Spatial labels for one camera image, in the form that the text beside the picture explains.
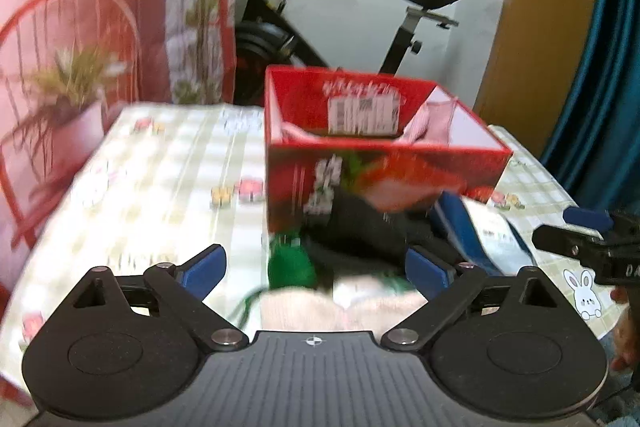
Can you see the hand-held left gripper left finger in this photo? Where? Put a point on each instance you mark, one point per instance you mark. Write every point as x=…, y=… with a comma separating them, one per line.
x=205, y=269

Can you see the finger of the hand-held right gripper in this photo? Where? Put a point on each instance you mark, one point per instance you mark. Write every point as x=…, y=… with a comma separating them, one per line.
x=560, y=241
x=587, y=218

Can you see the red cardboard box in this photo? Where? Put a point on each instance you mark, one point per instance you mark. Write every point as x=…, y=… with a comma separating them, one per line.
x=290, y=187

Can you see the checked bunny tablecloth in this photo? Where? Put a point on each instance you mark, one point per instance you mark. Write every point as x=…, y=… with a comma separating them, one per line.
x=165, y=187

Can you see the green cloth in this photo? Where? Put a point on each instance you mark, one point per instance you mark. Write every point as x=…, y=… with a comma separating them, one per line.
x=290, y=262

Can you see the black sock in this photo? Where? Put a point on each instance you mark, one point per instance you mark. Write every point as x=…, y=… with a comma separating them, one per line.
x=360, y=222

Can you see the teal curtain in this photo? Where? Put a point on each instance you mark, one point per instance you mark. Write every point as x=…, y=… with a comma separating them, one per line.
x=610, y=82

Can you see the black exercise bike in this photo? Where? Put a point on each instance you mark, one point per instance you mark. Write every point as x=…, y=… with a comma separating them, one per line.
x=265, y=37

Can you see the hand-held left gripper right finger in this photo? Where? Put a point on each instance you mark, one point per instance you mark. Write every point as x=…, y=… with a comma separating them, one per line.
x=427, y=272

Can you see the wooden door panel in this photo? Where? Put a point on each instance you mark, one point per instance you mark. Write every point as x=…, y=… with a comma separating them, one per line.
x=540, y=32

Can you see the blue and white packet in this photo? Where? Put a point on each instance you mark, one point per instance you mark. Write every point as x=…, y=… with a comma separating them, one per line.
x=470, y=232

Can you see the person's right hand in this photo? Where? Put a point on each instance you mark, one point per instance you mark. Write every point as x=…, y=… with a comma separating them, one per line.
x=627, y=342

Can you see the cream mesh cloth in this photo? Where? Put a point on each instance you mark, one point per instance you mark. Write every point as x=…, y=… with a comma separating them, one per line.
x=300, y=312

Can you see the pink mesh cloth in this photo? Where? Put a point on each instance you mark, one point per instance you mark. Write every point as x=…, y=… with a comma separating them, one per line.
x=430, y=122

